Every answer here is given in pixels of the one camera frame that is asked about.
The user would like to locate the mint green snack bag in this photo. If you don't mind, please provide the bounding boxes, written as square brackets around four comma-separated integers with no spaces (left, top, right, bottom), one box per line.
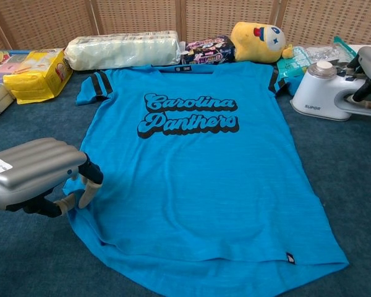
[277,46,312,78]

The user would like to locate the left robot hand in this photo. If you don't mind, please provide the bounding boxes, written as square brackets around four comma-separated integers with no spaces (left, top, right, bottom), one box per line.
[0,137,104,219]

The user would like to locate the yellow plush toy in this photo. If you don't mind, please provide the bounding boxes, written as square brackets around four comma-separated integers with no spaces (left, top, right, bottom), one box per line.
[230,21,294,64]

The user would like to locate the dark purple snack package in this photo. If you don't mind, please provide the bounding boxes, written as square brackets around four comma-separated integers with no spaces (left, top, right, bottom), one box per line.
[181,35,236,66]

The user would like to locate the blue Carolina Panthers T-shirt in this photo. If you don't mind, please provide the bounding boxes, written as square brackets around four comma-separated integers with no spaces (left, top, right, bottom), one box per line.
[63,61,350,297]

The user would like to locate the white tissue roll pack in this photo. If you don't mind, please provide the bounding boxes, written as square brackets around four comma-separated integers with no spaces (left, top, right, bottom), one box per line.
[64,30,182,71]

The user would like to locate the white handheld garment steamer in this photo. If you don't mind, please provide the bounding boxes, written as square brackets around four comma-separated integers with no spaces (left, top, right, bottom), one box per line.
[289,60,371,122]

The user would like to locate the dark teal carpet cover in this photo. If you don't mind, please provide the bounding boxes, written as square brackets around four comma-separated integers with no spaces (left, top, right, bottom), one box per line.
[0,61,371,297]

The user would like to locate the yellow biscuit bag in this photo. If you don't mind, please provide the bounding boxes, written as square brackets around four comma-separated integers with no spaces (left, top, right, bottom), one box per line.
[2,48,74,105]

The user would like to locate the clear teal-edged plastic bag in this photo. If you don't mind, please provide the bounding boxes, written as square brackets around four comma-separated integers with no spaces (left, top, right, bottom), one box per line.
[302,36,359,72]

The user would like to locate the rattan folding screen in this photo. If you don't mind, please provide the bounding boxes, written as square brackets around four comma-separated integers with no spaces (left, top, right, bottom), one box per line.
[0,0,371,52]

